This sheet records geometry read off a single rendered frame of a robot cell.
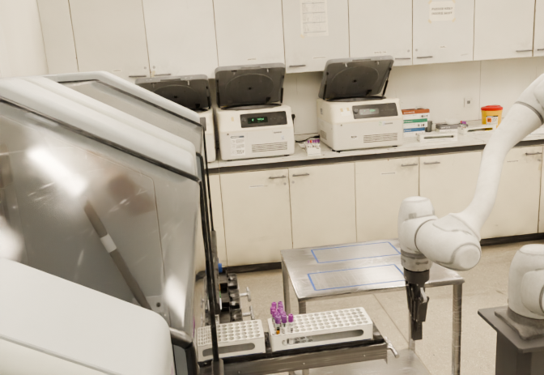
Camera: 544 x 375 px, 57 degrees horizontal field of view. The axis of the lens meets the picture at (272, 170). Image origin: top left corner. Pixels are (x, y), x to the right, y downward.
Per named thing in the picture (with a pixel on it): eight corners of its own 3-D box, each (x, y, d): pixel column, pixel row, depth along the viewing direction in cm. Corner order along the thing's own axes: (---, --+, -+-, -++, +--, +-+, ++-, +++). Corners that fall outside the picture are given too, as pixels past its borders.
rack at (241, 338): (159, 370, 138) (157, 350, 137) (163, 350, 148) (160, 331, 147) (265, 356, 142) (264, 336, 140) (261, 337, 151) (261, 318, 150)
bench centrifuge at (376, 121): (333, 152, 375) (330, 59, 360) (316, 140, 436) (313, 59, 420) (405, 147, 381) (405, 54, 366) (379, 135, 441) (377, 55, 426)
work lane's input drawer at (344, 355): (149, 398, 138) (145, 368, 136) (154, 368, 151) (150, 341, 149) (401, 363, 146) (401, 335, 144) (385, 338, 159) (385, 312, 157)
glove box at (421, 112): (402, 120, 418) (402, 108, 416) (397, 118, 431) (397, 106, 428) (431, 117, 421) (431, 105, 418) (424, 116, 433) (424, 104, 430)
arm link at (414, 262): (407, 256, 141) (407, 275, 142) (438, 252, 142) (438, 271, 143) (395, 245, 150) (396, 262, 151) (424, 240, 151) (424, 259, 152)
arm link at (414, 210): (390, 245, 150) (414, 261, 137) (389, 195, 146) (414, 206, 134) (422, 239, 152) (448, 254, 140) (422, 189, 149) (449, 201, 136)
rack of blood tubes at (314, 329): (272, 355, 142) (271, 336, 140) (268, 337, 151) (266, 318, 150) (373, 343, 145) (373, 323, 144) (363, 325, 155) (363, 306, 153)
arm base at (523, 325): (533, 301, 182) (533, 287, 181) (576, 334, 161) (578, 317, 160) (486, 308, 180) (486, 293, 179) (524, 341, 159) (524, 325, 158)
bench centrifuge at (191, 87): (138, 169, 360) (128, 79, 346) (150, 154, 420) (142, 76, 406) (216, 163, 364) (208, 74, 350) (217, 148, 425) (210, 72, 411)
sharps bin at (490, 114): (486, 133, 419) (487, 106, 414) (476, 129, 436) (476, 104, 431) (506, 131, 421) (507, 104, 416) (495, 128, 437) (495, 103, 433)
